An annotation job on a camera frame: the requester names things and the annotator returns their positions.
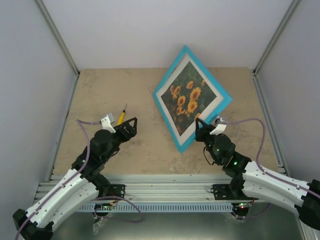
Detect aluminium profile rail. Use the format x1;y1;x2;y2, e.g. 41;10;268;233
34;174;311;203

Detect blue wooden picture frame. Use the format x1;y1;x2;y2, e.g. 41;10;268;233
153;45;233;153

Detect yellow handled screwdriver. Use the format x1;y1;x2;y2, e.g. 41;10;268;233
117;103;128;125

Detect grey slotted cable duct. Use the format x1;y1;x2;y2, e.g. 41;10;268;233
78;202;233;213

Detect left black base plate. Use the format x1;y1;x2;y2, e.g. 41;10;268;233
107;184;126;198

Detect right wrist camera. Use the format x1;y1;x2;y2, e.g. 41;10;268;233
209;115;228;136

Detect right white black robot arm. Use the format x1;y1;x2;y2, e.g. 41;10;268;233
195;118;320;230

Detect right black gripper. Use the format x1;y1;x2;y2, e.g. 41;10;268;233
195;118;222;165

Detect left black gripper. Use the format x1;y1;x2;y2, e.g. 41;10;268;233
102;118;138;163

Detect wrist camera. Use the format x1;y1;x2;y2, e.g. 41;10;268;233
100;113;116;134
209;115;228;136

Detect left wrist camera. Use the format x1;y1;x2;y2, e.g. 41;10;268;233
100;113;116;134

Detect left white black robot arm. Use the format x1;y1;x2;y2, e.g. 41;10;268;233
12;116;138;240

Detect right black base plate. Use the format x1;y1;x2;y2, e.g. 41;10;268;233
210;184;255;201

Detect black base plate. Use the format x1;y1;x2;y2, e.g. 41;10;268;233
107;184;126;198
210;184;255;201

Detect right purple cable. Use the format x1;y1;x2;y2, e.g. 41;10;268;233
219;117;320;220

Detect sunflower photo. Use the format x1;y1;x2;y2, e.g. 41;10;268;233
161;62;217;136

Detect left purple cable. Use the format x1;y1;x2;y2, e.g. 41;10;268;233
13;119;144;240

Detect purple cable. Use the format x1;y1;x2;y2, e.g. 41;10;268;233
219;117;320;220
13;119;144;240

